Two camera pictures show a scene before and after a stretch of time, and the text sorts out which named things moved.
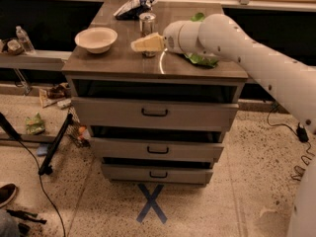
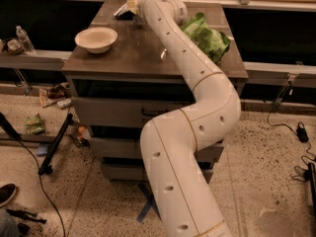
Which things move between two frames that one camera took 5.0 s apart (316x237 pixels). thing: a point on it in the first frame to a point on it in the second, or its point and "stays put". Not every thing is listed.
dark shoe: x=7 y=192 stays put
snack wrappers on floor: x=54 y=95 stays put
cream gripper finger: x=152 y=42 to x=131 y=6
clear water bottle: x=25 y=40 stays put
